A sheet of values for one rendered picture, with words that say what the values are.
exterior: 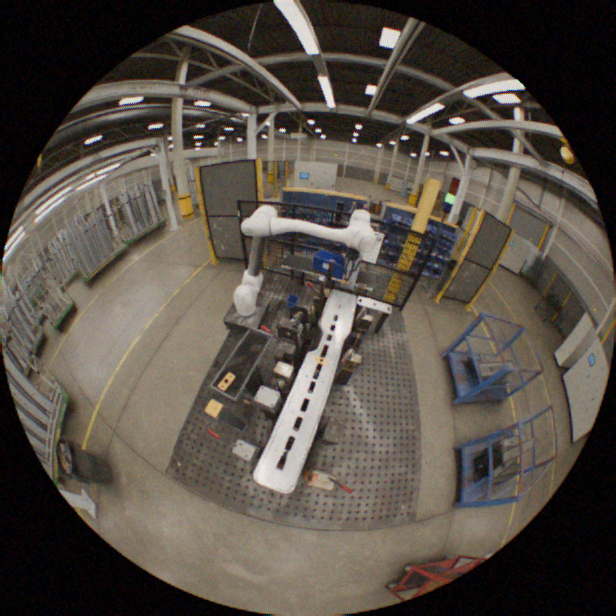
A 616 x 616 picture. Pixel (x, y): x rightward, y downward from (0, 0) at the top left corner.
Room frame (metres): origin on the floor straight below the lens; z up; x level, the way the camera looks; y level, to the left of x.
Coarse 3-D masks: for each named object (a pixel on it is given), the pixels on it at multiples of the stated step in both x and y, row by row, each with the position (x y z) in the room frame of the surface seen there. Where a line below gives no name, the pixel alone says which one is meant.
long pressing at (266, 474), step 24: (336, 312) 0.90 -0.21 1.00; (336, 336) 0.68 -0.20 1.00; (312, 360) 0.50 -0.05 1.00; (336, 360) 0.51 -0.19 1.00; (288, 408) 0.21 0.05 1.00; (312, 408) 0.22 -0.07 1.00; (288, 432) 0.09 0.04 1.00; (312, 432) 0.10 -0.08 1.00; (264, 456) -0.04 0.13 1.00; (288, 456) -0.02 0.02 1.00; (264, 480) -0.15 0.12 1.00; (288, 480) -0.13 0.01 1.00
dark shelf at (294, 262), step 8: (288, 256) 1.59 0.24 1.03; (296, 256) 1.60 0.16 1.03; (280, 264) 1.43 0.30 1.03; (288, 264) 1.44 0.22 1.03; (296, 264) 1.45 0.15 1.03; (304, 264) 1.46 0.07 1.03; (312, 272) 1.35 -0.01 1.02; (320, 272) 1.35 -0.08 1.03; (360, 272) 1.43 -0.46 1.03; (336, 280) 1.28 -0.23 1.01; (360, 280) 1.29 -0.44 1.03; (368, 280) 1.31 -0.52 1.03; (368, 288) 1.21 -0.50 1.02
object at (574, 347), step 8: (584, 320) 0.70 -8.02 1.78; (576, 328) 0.78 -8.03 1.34; (584, 328) 0.51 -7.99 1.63; (592, 328) 0.25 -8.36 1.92; (576, 336) 0.59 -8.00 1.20; (584, 336) 0.33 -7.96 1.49; (592, 336) 0.07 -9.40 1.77; (568, 344) 0.64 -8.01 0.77; (576, 344) 0.39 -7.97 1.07; (584, 344) 0.15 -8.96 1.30; (560, 352) 0.67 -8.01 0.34; (568, 352) 0.43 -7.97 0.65; (576, 352) 0.20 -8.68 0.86; (584, 352) -0.09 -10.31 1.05; (560, 360) 0.44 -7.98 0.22; (568, 360) 0.22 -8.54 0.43; (576, 360) -0.04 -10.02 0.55; (568, 368) -0.02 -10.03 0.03
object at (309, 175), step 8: (296, 168) 7.71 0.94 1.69; (304, 168) 7.67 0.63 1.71; (312, 168) 7.64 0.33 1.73; (320, 168) 7.60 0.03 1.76; (328, 168) 7.57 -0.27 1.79; (336, 168) 7.54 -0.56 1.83; (296, 176) 7.71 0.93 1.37; (304, 176) 7.65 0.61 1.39; (312, 176) 7.64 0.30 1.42; (320, 176) 7.60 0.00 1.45; (328, 176) 7.56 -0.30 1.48; (296, 184) 7.71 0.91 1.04; (304, 184) 7.67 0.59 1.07; (312, 184) 7.63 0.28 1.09; (320, 184) 7.60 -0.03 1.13; (328, 184) 7.56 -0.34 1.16; (312, 192) 7.63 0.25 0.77
